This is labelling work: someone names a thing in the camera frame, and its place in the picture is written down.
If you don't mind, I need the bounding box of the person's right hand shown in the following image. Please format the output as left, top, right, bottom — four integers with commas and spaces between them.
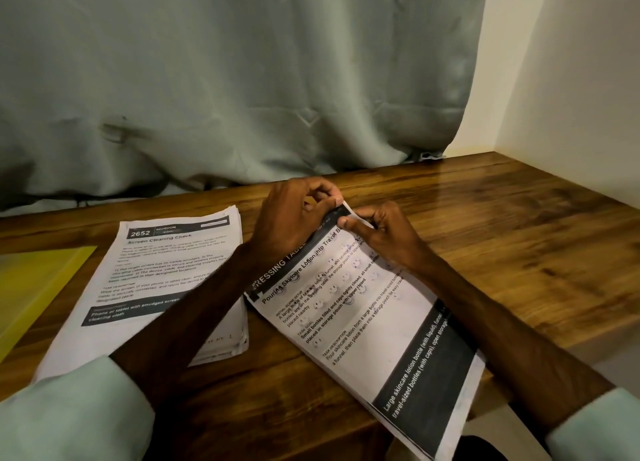
338, 200, 441, 277

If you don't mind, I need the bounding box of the person's left hand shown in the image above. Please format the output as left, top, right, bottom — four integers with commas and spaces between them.
245, 176, 346, 272

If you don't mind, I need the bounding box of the yellow patterned folder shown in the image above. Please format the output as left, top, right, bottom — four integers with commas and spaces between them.
0, 244, 98, 365

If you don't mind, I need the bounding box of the person's left forearm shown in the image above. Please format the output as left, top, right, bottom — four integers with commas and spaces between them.
0, 250, 281, 461

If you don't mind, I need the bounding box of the person's right forearm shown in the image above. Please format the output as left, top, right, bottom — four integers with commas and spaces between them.
420, 260, 640, 461

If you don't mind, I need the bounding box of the pale green curtain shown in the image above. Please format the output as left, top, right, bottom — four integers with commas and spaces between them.
0, 0, 491, 212

